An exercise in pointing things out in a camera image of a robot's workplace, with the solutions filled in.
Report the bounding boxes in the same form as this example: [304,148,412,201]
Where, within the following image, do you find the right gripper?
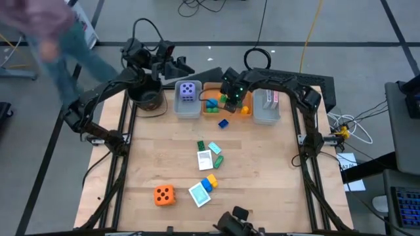
[220,67,251,114]

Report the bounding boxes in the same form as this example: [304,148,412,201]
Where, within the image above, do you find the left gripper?
[150,56,196,81]

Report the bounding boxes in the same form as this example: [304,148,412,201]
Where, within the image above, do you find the purple foam die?
[178,81,197,102]

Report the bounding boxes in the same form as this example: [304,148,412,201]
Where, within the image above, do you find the grey card deck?
[196,149,214,172]

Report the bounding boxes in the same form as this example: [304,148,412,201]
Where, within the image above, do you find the yellow toy block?
[206,173,219,189]

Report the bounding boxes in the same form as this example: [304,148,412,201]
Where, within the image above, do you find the teal card deck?
[188,182,212,208]

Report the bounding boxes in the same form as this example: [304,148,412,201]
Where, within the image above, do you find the orange foam die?
[153,184,177,207]

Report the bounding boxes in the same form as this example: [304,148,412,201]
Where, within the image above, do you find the clear yellow bin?
[200,81,253,119]

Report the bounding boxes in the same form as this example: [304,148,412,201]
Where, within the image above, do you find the black flat panel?
[163,67,227,89]

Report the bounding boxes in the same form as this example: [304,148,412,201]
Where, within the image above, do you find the grey plastic bin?
[251,87,282,127]
[173,80,203,119]

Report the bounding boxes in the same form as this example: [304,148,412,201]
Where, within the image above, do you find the black pumpkin-face bucket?
[127,75,165,111]

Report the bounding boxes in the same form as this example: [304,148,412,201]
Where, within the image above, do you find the light teal flat block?
[207,141,222,155]

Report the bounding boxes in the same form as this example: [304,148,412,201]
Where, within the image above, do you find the black perforated panel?
[251,68,337,112]

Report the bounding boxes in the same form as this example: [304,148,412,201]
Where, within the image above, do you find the person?
[0,0,119,106]

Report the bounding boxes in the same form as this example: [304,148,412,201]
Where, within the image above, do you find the white paper sheet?
[336,152,367,193]

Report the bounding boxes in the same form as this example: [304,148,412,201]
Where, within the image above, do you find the grey stand foot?
[0,67,39,81]

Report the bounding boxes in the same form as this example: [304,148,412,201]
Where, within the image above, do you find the grey desk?
[384,81,420,174]

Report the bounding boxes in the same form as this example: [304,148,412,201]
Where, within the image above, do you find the white round object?
[372,195,390,214]

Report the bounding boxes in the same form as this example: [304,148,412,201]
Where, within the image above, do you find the black floor object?
[0,102,14,127]

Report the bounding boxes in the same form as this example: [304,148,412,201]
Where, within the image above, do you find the black desk device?
[396,73,420,119]

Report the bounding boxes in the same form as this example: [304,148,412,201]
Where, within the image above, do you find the backlit keyboard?
[390,186,420,229]

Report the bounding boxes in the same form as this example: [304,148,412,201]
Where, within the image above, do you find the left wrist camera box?
[156,39,177,62]

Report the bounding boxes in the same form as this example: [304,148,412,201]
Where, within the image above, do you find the black coiled cable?
[243,0,272,73]

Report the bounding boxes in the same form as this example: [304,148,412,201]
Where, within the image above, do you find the black cable bundle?
[177,0,229,18]

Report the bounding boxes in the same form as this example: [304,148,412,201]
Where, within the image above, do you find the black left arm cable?
[131,17,165,45]

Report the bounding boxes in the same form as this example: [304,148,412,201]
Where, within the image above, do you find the yellow cable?
[299,0,326,73]

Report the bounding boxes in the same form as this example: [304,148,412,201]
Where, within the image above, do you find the white cables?
[327,111,375,145]

